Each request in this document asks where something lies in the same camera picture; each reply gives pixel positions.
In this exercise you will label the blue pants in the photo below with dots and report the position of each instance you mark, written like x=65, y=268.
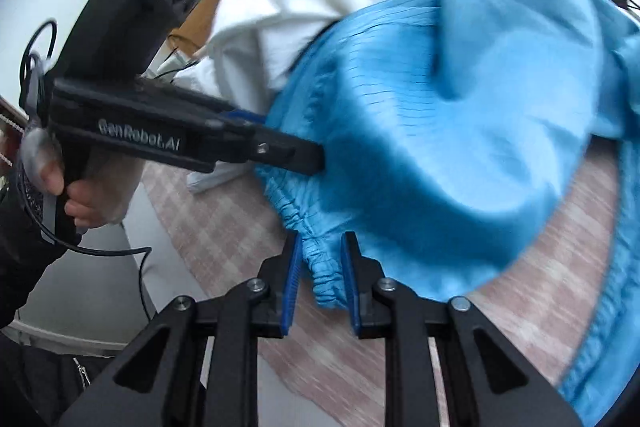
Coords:
x=425, y=132

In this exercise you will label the person's left hand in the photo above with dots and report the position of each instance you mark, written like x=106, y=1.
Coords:
x=95, y=207

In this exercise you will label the person's left forearm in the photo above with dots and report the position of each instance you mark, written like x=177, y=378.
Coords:
x=20, y=257

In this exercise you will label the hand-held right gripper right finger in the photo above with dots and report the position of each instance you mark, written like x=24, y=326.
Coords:
x=350, y=287

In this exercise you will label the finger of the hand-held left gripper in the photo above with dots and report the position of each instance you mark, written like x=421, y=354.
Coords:
x=245, y=117
x=290, y=152

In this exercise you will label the person's black jacket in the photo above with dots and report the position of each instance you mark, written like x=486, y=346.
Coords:
x=40, y=382

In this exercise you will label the pink plaid bed sheet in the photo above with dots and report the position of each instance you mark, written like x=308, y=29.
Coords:
x=225, y=232

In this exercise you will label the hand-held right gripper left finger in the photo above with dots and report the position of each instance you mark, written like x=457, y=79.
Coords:
x=292, y=282

